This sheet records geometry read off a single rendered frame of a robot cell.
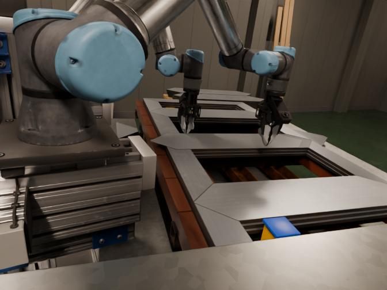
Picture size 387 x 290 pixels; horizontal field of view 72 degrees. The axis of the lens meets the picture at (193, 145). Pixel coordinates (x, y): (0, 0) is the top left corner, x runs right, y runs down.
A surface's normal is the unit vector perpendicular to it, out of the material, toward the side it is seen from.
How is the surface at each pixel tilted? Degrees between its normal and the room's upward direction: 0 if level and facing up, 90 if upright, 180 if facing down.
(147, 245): 0
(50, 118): 72
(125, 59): 95
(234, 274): 0
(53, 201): 90
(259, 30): 90
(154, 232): 0
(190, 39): 90
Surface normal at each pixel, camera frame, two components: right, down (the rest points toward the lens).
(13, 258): 0.46, 0.37
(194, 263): 0.11, -0.92
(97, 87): 0.66, 0.41
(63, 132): 0.51, 0.07
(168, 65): 0.06, 0.38
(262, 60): -0.66, 0.22
